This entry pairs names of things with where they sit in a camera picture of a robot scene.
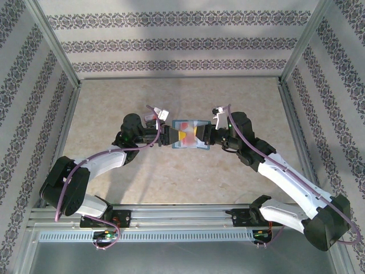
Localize aluminium frame post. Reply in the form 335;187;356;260
278;0;334;86
24;0;82;90

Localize aluminium mounting rail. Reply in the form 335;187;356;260
28;203;334;229

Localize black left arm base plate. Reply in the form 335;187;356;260
79;209;132;229

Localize grey slotted cable duct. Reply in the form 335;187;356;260
36;229;274;243

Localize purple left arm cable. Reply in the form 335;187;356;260
54;104;161;252

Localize aluminium side rail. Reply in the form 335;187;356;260
277;81;326;205
39;85;82;208

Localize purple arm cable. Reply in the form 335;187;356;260
225;103;362;249
54;104;161;252

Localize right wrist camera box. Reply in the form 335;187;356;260
211;106;226;130

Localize aluminium back rail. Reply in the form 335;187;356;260
78;75;282;82

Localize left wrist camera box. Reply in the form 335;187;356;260
152;106;171;122

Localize grey metal sheet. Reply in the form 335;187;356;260
27;241;343;274

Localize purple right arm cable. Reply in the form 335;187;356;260
225;103;362;249

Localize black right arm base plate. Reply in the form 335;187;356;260
225;208;283;228

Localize right control board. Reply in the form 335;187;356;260
252;229;271;240

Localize blue leather card holder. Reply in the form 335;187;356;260
172;119;211;150

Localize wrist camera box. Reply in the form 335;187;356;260
211;106;226;130
152;106;171;122

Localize control board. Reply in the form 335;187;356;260
92;230;118;241
252;229;271;240

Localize left control board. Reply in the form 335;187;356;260
92;230;118;241

